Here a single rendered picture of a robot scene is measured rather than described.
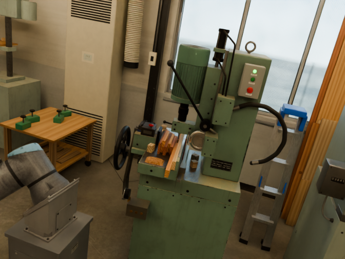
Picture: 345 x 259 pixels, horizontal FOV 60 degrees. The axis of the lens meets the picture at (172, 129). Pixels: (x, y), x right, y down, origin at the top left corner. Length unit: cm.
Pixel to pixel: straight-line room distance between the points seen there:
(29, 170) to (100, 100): 176
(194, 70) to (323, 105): 157
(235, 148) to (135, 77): 183
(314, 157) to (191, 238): 146
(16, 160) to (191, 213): 97
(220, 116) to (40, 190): 95
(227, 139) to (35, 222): 106
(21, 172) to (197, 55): 103
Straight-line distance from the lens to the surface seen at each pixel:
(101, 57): 309
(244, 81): 156
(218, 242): 192
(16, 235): 170
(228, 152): 173
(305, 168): 294
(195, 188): 172
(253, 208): 257
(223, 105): 156
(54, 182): 155
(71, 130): 286
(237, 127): 168
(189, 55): 163
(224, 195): 174
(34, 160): 156
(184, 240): 194
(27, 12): 339
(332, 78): 292
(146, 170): 161
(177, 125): 177
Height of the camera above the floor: 165
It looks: 21 degrees down
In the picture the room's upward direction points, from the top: 10 degrees clockwise
